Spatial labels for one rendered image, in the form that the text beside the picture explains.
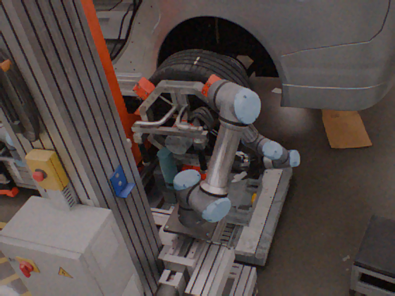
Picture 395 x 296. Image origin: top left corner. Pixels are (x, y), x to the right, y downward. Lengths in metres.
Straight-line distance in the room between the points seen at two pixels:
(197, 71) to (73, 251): 1.21
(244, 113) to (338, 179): 1.80
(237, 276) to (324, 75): 1.19
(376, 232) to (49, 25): 1.89
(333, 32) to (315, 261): 1.32
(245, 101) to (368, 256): 1.17
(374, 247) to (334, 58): 0.99
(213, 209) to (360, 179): 1.77
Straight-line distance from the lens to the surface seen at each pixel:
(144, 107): 2.42
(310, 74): 2.49
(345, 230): 2.92
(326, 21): 2.34
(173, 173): 2.50
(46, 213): 1.57
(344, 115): 3.85
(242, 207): 2.81
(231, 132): 1.59
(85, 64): 1.37
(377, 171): 3.33
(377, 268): 2.35
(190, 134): 2.13
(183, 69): 2.28
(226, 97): 1.57
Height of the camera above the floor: 2.21
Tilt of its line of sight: 38 degrees down
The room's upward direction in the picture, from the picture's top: 12 degrees counter-clockwise
